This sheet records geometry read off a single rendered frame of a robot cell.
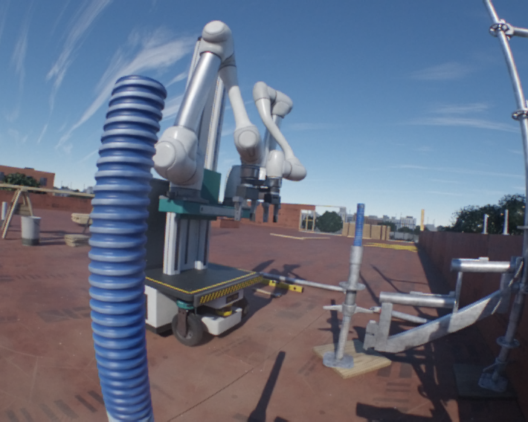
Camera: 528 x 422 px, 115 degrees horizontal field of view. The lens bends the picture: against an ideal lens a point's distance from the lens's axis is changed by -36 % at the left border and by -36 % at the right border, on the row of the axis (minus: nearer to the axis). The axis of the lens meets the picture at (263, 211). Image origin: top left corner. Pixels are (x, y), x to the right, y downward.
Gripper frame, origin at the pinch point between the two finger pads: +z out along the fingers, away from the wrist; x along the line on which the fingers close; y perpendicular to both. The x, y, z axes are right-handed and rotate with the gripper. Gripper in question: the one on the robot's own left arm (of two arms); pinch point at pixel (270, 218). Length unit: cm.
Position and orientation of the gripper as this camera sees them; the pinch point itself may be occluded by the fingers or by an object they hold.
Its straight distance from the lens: 143.4
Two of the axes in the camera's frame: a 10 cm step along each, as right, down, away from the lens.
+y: 9.0, 0.7, -4.3
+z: -0.9, 10.0, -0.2
